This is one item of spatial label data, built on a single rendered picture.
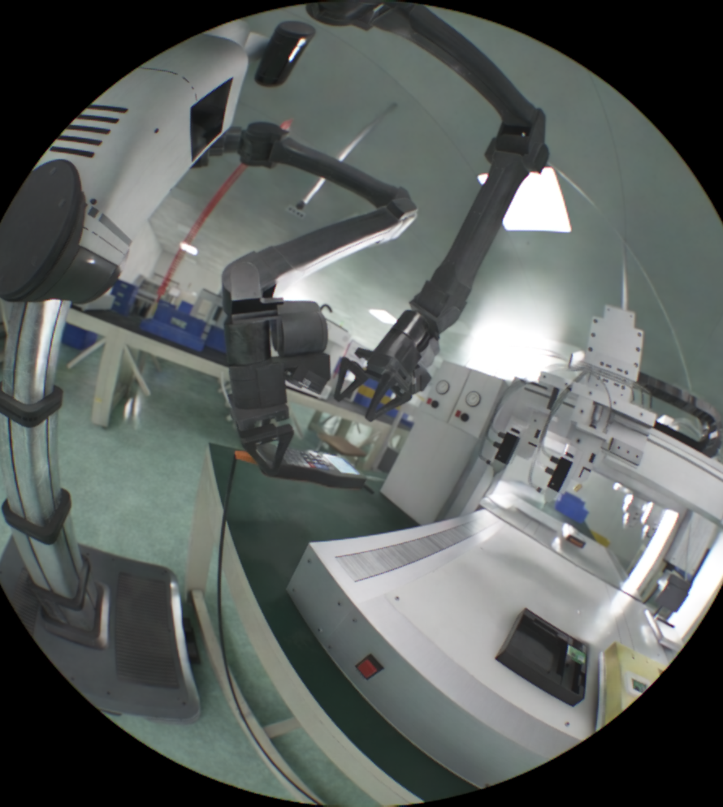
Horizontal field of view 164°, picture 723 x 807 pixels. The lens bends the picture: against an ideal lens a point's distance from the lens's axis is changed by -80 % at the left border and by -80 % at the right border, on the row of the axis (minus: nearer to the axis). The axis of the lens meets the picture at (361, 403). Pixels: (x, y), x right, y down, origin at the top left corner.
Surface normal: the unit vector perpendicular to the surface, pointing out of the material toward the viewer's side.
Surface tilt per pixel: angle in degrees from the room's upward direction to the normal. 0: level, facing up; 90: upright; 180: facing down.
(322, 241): 69
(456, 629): 0
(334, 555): 0
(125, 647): 0
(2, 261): 90
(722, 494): 90
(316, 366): 90
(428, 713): 90
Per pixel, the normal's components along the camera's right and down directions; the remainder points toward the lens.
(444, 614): 0.42, -0.91
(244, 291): 0.46, -0.15
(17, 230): 0.51, 0.30
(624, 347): -0.70, -0.27
